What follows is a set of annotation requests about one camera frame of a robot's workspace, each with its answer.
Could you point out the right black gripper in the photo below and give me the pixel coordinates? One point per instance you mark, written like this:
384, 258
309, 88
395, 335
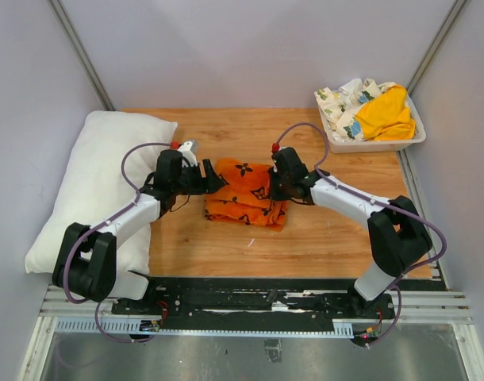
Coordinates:
274, 194

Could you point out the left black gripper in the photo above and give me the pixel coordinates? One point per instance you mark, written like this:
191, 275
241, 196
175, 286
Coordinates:
211, 183

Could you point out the orange patterned pillowcase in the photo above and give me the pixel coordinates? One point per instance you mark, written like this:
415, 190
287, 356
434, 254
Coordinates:
245, 197

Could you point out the white pillow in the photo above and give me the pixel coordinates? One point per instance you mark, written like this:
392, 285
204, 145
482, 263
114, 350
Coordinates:
113, 155

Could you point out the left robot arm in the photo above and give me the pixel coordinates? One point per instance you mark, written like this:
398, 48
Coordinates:
86, 265

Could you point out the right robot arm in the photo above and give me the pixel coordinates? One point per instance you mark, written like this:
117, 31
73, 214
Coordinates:
398, 236

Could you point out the white printed cloth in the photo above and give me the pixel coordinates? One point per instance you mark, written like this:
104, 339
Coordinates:
340, 106

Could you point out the yellow cloth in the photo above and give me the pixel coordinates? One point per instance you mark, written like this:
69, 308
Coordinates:
387, 117

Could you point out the white plastic basket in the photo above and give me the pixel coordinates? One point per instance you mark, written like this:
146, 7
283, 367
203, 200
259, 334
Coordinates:
377, 146

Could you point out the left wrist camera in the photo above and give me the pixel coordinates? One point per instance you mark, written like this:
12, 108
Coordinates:
188, 149

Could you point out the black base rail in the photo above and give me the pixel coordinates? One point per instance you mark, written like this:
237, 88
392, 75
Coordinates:
183, 296

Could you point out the white slotted cable duct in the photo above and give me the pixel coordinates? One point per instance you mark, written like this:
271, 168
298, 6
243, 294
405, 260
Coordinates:
233, 325

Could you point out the left aluminium frame post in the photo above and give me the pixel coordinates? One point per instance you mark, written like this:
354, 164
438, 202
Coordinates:
58, 9

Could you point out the aluminium frame post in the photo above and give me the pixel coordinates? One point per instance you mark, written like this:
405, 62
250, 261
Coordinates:
58, 9
447, 25

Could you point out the right aluminium frame post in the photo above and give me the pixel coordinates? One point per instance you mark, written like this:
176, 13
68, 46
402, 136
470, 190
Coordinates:
447, 25

